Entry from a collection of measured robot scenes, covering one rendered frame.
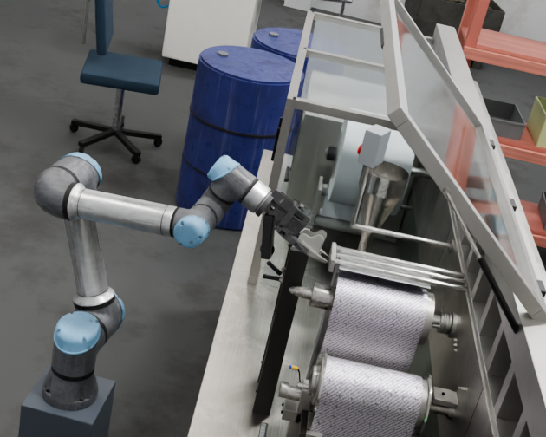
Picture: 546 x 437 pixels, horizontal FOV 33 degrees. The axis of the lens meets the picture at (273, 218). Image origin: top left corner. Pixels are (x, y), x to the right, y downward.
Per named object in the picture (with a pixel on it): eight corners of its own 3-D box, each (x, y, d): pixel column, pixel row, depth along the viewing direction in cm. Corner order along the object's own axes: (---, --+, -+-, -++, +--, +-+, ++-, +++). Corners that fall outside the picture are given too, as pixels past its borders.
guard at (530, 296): (365, -5, 269) (386, -20, 267) (464, 139, 286) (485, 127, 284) (366, 130, 168) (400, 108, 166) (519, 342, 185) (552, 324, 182)
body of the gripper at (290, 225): (312, 220, 222) (273, 189, 222) (290, 247, 224) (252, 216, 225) (315, 214, 230) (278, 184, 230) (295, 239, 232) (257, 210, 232)
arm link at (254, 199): (237, 205, 225) (244, 199, 233) (252, 218, 225) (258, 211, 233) (256, 182, 223) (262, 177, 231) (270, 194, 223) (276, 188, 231)
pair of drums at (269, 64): (324, 169, 655) (355, 41, 612) (288, 250, 539) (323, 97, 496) (218, 140, 664) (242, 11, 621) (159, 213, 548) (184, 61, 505)
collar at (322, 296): (309, 297, 243) (315, 277, 240) (331, 303, 243) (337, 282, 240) (308, 310, 237) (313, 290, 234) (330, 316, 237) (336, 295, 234)
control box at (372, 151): (362, 153, 258) (370, 121, 253) (383, 162, 255) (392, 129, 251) (351, 160, 252) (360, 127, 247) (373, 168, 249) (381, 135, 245)
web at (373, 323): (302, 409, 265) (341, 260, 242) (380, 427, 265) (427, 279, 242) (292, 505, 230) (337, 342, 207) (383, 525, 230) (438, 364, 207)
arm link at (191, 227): (15, 179, 223) (204, 217, 213) (36, 163, 233) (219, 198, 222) (16, 221, 228) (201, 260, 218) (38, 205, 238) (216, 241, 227)
